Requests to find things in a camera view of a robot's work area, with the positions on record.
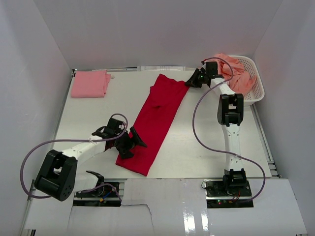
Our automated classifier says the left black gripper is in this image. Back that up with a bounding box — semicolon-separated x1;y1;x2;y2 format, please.
114;127;146;159

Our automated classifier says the red t shirt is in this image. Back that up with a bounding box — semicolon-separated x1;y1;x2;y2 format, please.
116;74;189;176

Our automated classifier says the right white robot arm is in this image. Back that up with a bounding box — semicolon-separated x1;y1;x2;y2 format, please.
185;57;247;196

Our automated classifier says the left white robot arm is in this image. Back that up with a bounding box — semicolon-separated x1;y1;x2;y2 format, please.
34;117;147;202

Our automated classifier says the salmon t shirt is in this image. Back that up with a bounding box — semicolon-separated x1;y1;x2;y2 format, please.
214;54;257;95

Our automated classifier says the white paper sheet rear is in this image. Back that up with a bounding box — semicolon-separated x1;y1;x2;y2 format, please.
137;66;186;71

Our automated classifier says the white plastic basket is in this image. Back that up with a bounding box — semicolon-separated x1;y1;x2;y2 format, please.
230;55;265;106

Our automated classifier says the folded pink t shirt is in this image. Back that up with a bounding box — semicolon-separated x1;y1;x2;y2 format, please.
70;70;112;98

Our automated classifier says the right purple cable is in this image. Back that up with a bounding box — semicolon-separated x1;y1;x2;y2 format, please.
192;57;266;203

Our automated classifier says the purple cable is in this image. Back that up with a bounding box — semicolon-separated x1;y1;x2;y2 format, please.
19;113;129;200
192;57;266;203

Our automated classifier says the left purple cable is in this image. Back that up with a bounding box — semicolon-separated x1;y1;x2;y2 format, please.
19;113;129;200

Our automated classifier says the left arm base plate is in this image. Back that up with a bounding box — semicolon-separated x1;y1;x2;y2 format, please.
73;181;125;207

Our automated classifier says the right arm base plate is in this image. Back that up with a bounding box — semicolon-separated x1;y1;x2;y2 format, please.
201;179;254;209

